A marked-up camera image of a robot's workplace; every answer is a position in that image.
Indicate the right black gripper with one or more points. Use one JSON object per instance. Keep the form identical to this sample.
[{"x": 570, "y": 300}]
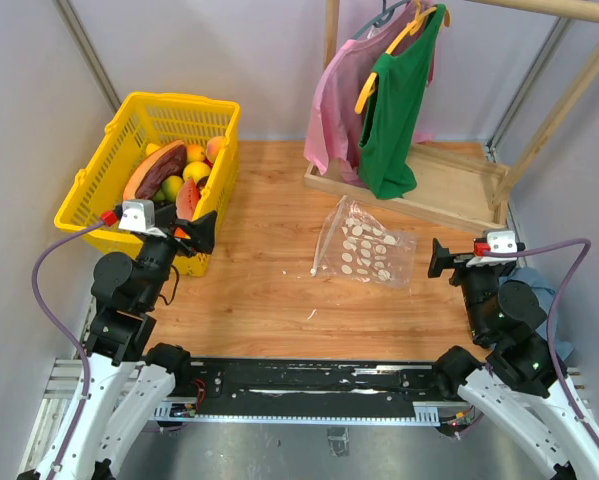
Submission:
[{"x": 442, "y": 257}]

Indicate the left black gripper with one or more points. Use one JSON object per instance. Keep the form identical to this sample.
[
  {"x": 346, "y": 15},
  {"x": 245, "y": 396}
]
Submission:
[{"x": 201, "y": 231}]

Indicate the clear zip top bag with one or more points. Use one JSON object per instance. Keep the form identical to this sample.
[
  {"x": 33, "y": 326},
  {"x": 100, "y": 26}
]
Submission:
[{"x": 356, "y": 246}]

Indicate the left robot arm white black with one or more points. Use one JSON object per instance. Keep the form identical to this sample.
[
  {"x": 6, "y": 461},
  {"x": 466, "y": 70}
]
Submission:
[{"x": 122, "y": 381}]

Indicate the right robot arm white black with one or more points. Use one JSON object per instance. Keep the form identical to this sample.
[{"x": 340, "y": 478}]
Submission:
[{"x": 523, "y": 386}]

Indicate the yellow lemon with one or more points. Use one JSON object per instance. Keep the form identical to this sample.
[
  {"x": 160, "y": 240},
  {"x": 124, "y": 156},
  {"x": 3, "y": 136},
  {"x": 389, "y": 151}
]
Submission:
[{"x": 196, "y": 171}]

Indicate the wooden clothes rack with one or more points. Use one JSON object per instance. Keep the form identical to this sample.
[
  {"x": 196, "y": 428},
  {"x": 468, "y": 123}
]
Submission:
[{"x": 468, "y": 193}]

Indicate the orange yellow peach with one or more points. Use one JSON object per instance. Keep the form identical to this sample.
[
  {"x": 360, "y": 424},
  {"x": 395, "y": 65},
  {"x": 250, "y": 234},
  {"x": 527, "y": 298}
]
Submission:
[{"x": 195, "y": 153}]

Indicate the pink orange peach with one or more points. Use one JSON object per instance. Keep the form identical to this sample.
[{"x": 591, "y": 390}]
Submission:
[{"x": 213, "y": 147}]

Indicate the yellow plastic basket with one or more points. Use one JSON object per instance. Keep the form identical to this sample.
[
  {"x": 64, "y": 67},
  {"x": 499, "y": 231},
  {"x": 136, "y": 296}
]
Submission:
[{"x": 158, "y": 118}]

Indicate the blue crumpled cloth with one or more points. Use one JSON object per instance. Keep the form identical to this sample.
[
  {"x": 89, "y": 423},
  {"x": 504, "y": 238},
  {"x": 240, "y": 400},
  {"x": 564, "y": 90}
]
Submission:
[{"x": 545, "y": 294}]

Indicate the pink shirt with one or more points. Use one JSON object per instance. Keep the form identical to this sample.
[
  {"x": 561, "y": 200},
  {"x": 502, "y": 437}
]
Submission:
[{"x": 334, "y": 128}]

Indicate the green shirt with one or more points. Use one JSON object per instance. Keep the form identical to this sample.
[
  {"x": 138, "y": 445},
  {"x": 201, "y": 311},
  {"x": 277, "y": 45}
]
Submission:
[{"x": 388, "y": 130}]

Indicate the yellow clothes hanger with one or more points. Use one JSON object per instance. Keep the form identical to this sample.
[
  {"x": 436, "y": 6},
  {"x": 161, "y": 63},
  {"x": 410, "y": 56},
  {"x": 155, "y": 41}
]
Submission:
[{"x": 416, "y": 41}]

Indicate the grey clothes hanger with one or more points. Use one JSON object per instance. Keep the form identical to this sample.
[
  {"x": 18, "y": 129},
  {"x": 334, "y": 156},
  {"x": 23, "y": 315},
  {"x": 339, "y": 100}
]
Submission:
[{"x": 381, "y": 19}]

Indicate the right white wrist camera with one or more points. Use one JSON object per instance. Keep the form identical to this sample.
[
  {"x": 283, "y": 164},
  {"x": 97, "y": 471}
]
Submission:
[{"x": 497, "y": 246}]

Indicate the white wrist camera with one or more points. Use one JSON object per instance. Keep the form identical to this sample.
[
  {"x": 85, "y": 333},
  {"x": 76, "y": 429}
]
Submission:
[
  {"x": 138, "y": 217},
  {"x": 497, "y": 246}
]

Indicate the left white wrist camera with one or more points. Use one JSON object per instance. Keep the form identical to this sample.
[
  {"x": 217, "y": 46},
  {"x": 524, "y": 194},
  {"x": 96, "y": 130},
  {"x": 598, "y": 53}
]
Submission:
[{"x": 138, "y": 217}]

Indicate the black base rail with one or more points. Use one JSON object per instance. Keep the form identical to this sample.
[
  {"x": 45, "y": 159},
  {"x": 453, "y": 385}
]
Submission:
[{"x": 312, "y": 392}]

